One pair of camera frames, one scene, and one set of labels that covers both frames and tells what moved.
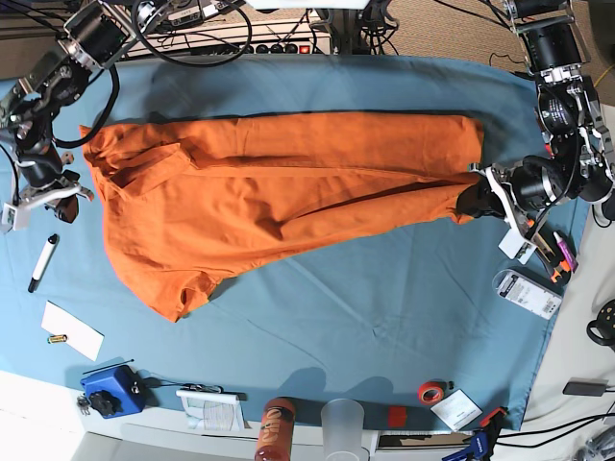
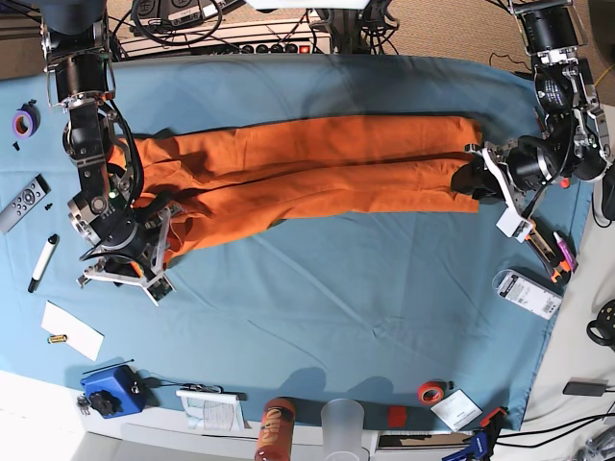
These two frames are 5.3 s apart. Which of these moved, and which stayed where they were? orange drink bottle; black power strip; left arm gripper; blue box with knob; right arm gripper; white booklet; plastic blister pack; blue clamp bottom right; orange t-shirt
Moved: left arm gripper; orange t-shirt; right arm gripper
Stayed: black power strip; plastic blister pack; orange drink bottle; blue box with knob; white booklet; blue clamp bottom right
